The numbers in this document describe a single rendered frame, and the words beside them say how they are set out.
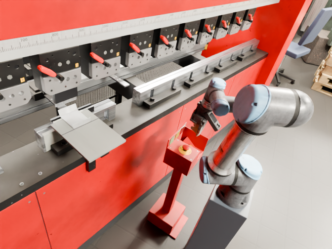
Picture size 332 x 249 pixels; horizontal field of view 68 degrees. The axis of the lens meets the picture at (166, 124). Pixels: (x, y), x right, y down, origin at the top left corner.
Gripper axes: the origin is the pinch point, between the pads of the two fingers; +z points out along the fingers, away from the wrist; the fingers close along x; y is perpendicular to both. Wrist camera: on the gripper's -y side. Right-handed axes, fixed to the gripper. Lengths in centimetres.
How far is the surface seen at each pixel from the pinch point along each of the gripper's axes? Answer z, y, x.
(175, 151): 6.3, 4.7, 14.5
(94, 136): -14, 30, 51
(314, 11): 19, -15, -650
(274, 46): -12, -2, -161
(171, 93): -4.1, 29.6, -15.7
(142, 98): -5.4, 37.3, 5.1
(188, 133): 7.1, 6.6, -4.5
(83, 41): -45, 46, 42
